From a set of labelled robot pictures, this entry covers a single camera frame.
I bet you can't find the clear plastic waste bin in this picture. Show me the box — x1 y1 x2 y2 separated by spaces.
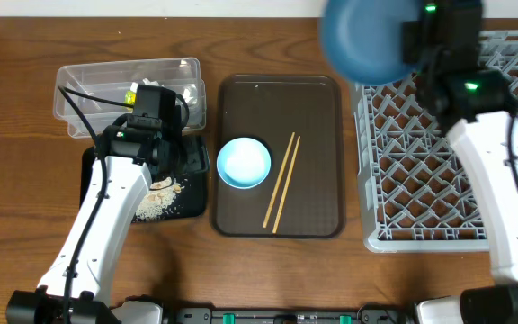
56 58 207 134

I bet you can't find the wooden chopstick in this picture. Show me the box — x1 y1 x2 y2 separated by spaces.
272 135 301 234
263 132 295 229

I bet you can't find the black waste tray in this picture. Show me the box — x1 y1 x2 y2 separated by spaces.
78 146 210 223

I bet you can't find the left wooden chopstick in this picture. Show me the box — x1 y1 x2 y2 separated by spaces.
263 132 295 229

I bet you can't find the light blue bowl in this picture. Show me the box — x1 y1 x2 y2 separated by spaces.
216 137 272 190

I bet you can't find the brown serving tray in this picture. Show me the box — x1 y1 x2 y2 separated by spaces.
210 75 345 239

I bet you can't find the grey dishwasher rack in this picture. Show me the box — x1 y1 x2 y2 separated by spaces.
350 31 518 253

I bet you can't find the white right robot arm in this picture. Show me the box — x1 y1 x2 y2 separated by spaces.
402 1 518 323

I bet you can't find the right wooden chopstick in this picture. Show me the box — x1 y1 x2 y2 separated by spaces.
272 135 301 234

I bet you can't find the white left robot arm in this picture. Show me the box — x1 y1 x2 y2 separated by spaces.
5 85 210 323

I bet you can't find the yellow snack wrapper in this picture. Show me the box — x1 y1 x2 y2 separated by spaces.
124 91 137 106

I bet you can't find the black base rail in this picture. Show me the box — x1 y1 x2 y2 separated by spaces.
110 294 417 324

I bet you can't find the white tissue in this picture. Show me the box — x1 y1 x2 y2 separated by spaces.
141 78 198 105

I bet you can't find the white rice pile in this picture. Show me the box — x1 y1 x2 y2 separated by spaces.
133 177 184 222

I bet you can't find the dark blue plate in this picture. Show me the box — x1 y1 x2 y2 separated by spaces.
319 0 421 86

